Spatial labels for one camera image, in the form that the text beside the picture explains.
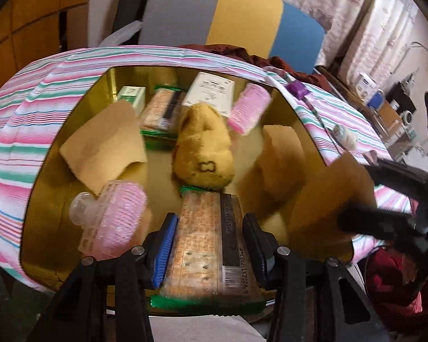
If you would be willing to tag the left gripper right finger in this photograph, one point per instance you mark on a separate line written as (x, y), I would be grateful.
(277, 268)

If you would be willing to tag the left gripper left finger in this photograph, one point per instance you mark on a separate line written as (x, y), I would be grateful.
(139, 269)

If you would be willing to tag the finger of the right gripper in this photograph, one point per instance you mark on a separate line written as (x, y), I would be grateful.
(400, 177)
(379, 223)

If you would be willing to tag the cracker packet green ends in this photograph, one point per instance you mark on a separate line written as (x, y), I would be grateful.
(209, 270)

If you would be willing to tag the cream sock bundle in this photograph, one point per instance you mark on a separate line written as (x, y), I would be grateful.
(345, 137)

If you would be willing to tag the yellow plush toy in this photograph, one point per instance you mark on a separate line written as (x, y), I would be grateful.
(202, 155)

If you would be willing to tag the pink hair roller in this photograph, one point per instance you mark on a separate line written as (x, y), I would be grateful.
(248, 109)

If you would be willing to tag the large white carton box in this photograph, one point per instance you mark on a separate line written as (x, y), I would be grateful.
(214, 90)

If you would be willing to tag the cardboard box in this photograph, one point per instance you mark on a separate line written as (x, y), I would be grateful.
(389, 120)

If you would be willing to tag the white blue appliance box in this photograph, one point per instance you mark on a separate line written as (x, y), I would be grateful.
(365, 87)

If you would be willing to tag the dark red garment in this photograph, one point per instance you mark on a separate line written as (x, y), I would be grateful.
(240, 53)

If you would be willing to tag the purple fabric sachet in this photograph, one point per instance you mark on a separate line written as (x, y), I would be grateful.
(297, 89)

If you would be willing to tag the gold tray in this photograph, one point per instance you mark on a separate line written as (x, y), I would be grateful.
(49, 240)

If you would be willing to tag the patterned curtain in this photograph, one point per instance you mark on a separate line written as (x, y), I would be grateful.
(369, 36)

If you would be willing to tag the small green white box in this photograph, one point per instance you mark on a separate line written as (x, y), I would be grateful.
(135, 96)

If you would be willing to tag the pink green striped cloth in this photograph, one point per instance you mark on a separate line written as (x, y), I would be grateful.
(37, 100)

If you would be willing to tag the grey yellow blue chair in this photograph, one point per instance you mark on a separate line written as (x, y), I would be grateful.
(263, 28)

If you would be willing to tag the wooden wardrobe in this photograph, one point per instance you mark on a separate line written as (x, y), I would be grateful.
(34, 29)

